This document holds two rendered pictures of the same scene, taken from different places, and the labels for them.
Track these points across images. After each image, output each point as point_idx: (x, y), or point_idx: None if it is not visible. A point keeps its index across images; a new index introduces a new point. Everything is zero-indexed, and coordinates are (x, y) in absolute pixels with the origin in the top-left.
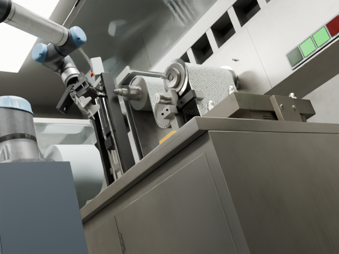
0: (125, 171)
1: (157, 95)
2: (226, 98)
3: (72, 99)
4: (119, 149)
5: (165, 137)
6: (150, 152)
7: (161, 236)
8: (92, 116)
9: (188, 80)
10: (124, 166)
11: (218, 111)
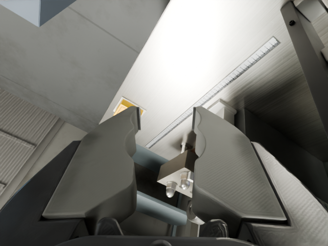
0: (295, 32)
1: (191, 214)
2: (162, 177)
3: (9, 199)
4: (312, 73)
5: (117, 108)
6: (118, 89)
7: None
8: (192, 125)
9: None
10: (293, 43)
11: (171, 168)
